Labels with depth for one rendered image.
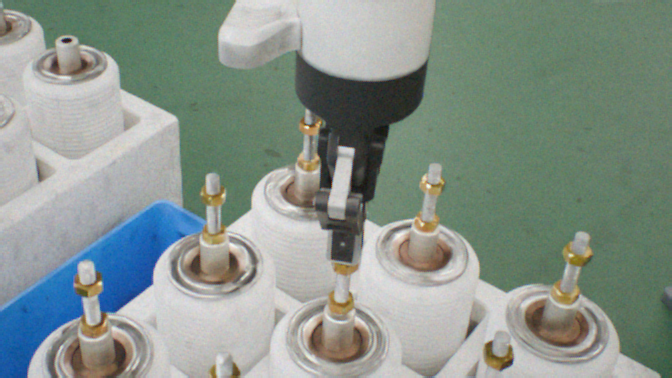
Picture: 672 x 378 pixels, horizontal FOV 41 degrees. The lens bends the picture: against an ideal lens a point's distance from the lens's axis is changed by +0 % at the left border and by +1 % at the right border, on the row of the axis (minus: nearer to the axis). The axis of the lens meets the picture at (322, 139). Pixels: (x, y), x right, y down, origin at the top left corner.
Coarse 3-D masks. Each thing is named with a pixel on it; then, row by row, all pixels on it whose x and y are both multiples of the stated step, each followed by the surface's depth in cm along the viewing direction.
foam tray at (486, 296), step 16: (240, 224) 84; (368, 224) 85; (352, 288) 78; (480, 288) 79; (496, 288) 79; (128, 304) 75; (144, 304) 75; (288, 304) 76; (480, 304) 78; (144, 320) 74; (480, 320) 79; (480, 336) 75; (464, 352) 73; (480, 352) 73; (176, 368) 70; (256, 368) 71; (400, 368) 71; (448, 368) 72; (464, 368) 72; (624, 368) 73; (640, 368) 73
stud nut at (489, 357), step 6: (492, 342) 55; (486, 348) 54; (510, 348) 54; (486, 354) 54; (492, 354) 54; (510, 354) 54; (486, 360) 54; (492, 360) 54; (498, 360) 54; (504, 360) 54; (510, 360) 54; (492, 366) 54; (498, 366) 54; (504, 366) 54; (510, 366) 54
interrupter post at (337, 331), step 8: (328, 312) 62; (352, 312) 62; (328, 320) 62; (336, 320) 62; (344, 320) 62; (352, 320) 62; (328, 328) 62; (336, 328) 62; (344, 328) 62; (352, 328) 63; (328, 336) 63; (336, 336) 62; (344, 336) 63; (328, 344) 63; (336, 344) 63; (344, 344) 63
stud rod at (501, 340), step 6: (498, 336) 53; (504, 336) 53; (498, 342) 53; (504, 342) 53; (492, 348) 54; (498, 348) 54; (504, 348) 53; (498, 354) 54; (504, 354) 54; (486, 372) 55; (492, 372) 55; (498, 372) 55
